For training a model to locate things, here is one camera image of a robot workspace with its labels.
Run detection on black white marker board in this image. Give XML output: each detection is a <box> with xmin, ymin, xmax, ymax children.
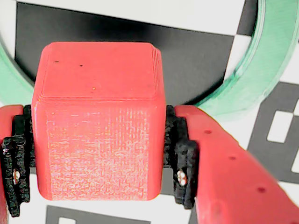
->
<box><xmin>0</xmin><ymin>0</ymin><xmax>299</xmax><ymax>224</ymax></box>

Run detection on red cube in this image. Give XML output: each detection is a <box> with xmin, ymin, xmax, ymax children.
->
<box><xmin>31</xmin><ymin>41</ymin><xmax>167</xmax><ymax>202</ymax></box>

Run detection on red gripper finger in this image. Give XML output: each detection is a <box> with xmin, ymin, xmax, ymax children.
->
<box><xmin>0</xmin><ymin>104</ymin><xmax>36</xmax><ymax>224</ymax></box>
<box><xmin>163</xmin><ymin>105</ymin><xmax>299</xmax><ymax>224</ymax></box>

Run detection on green plastic ring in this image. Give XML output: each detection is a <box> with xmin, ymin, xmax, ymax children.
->
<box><xmin>0</xmin><ymin>0</ymin><xmax>299</xmax><ymax>123</ymax></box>

